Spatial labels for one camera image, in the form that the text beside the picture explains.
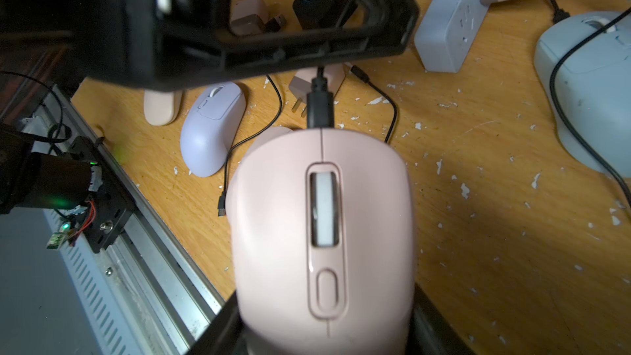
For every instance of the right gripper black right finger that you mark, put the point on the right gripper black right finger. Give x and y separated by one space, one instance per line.
431 334

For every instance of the grey blue mouse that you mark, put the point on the grey blue mouse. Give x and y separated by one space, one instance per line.
593 85

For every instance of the black power strip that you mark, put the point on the black power strip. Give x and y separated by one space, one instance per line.
323 14

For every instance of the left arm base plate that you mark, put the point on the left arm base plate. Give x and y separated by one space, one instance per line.
113 203

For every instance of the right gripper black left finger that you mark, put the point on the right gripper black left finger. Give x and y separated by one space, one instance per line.
224 335

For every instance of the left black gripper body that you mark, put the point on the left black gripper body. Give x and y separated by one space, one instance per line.
168 45

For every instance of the white power strip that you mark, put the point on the white power strip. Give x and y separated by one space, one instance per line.
447 32

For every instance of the white wireless mouse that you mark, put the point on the white wireless mouse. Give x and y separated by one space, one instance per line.
161 108

